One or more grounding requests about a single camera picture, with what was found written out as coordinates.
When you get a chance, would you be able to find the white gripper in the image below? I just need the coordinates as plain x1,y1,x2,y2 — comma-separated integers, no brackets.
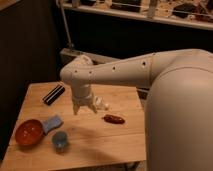
71,84,97,115

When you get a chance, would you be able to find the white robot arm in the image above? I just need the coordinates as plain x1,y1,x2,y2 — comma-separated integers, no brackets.
60,49,213,171

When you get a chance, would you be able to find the grey vertical pole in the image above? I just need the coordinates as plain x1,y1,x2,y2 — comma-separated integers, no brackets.
59,0,74,50

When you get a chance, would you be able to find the grey metal rail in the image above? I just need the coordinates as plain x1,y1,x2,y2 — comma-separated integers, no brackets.
59,47,121,66

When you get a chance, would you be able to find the blue sponge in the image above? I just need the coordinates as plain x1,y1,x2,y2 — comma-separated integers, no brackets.
42,115,63,134

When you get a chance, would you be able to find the red ceramic bowl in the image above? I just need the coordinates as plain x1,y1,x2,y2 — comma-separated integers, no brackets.
15,119,44,146

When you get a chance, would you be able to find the cluttered upper shelf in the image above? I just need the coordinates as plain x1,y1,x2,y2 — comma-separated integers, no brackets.
55,0,213,31

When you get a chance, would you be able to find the black striped box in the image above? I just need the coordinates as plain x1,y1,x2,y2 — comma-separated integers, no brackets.
43,85,65,105

